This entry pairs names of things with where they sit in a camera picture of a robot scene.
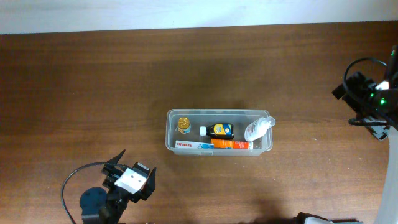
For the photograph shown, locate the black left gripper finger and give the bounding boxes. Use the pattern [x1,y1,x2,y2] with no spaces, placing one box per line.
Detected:
[107,149,126,164]
[142,167,157,200]

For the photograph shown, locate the white green Panadol box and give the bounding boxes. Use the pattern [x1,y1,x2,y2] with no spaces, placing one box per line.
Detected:
[175,140,214,149]

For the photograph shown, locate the small jar gold lid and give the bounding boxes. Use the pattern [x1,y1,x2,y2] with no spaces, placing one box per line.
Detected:
[177,117,191,134]

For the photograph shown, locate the orange tablet tube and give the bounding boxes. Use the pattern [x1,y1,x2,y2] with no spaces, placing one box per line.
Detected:
[211,139,253,149]

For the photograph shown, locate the dark bottle white cap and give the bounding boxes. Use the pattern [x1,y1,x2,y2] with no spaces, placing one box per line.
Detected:
[199,123,234,140]

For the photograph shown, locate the white spray bottle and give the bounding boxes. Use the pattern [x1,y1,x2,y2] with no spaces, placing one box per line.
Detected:
[244,116,276,142]

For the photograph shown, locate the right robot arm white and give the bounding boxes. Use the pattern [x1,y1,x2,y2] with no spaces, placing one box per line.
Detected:
[332,45,397,223]

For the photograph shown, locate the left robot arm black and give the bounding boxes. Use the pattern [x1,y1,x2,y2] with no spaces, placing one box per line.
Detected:
[80,151,157,224]

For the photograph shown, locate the clear plastic container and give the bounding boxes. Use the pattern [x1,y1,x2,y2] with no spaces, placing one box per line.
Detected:
[165,109,273,156]

